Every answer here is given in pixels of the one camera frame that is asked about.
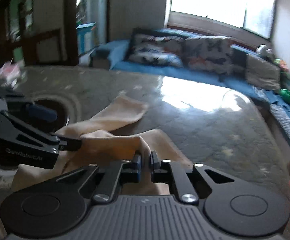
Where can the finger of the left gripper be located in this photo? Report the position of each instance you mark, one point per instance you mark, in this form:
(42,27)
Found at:
(22,108)
(29,134)

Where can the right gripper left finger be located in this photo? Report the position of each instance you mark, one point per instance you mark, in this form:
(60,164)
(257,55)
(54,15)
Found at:
(117,174)

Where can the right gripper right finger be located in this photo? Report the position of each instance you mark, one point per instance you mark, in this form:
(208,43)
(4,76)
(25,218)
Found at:
(171,173)

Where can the cream beige garment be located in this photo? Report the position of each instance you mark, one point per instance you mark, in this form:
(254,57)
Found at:
(100,147)

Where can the round black induction cooktop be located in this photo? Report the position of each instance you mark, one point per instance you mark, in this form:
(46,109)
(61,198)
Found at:
(62,116)

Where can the pink tissue pack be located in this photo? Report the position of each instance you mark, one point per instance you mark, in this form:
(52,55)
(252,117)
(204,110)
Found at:
(13,74)

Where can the light blue cabinet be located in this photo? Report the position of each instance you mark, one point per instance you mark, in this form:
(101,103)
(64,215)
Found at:
(85,37)

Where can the blue sectional sofa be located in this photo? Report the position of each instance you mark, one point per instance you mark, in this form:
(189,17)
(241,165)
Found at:
(113,56)

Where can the dark wooden shelf cabinet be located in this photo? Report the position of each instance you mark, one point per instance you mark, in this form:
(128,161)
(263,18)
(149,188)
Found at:
(16,19)

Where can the lying butterfly print pillow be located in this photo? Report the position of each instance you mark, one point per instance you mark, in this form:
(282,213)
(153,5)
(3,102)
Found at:
(157,50)

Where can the upright butterfly print pillow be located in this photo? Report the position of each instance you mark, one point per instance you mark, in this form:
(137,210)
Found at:
(209,53)

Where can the plain grey cushion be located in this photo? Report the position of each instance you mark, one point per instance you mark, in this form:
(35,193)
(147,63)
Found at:
(262,74)

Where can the black white plush toy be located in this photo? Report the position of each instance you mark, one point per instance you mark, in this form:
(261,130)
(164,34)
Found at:
(264,51)

